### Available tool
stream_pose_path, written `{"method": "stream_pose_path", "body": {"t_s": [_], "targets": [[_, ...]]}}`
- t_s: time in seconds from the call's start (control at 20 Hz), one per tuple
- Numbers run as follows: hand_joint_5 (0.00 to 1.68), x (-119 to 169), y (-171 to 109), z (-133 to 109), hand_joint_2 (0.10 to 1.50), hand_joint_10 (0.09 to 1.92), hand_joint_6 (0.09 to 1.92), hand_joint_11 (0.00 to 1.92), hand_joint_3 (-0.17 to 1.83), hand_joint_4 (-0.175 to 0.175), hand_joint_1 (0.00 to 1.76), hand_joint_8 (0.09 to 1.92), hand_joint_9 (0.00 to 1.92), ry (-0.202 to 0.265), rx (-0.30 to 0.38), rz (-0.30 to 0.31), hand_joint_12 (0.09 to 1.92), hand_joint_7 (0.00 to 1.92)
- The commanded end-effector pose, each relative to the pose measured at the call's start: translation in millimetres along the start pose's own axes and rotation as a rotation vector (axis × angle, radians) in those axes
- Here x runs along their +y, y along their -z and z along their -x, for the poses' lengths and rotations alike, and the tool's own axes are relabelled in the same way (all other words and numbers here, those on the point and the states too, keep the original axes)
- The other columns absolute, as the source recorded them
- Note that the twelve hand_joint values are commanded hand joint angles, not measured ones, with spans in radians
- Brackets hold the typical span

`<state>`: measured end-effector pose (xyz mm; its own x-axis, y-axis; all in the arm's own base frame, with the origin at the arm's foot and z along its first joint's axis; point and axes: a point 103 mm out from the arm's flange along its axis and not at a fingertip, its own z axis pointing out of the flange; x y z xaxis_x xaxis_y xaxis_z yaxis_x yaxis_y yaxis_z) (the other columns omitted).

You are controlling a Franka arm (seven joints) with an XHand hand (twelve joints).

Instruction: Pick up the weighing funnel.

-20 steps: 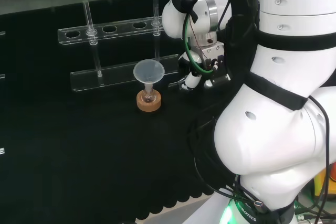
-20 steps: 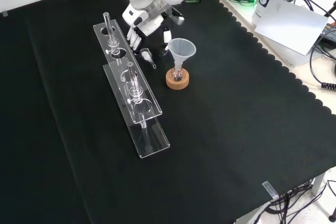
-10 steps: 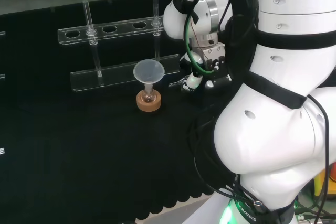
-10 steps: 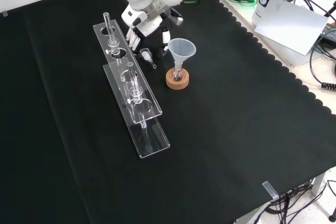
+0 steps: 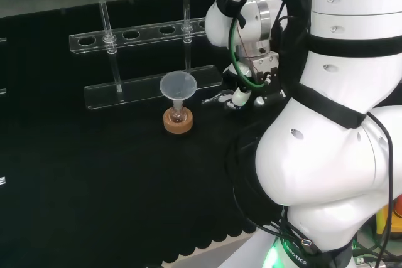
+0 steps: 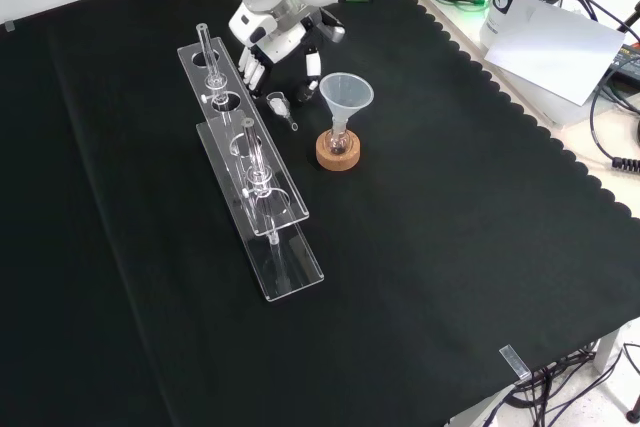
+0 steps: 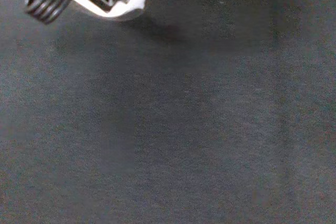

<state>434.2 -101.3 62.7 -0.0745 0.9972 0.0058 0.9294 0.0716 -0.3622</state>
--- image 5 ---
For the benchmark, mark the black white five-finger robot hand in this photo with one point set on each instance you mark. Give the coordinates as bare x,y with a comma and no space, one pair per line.
265,62

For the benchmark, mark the translucent plastic funnel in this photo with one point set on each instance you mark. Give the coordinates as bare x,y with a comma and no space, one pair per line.
177,84

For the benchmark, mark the clear acrylic funnel stand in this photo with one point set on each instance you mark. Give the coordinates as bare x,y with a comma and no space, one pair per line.
147,89

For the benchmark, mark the small glass round-bottom flask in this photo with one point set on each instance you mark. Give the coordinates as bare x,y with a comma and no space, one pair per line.
178,116

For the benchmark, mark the blue usb plug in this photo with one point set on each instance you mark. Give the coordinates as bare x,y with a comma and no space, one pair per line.
309,244

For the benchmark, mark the yellow stop button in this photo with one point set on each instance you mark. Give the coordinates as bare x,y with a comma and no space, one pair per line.
384,221

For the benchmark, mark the black bench cloth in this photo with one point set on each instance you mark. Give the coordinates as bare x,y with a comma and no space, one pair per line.
94,170

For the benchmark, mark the white striped edge piece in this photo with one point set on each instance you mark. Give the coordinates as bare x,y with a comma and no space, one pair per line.
2,181

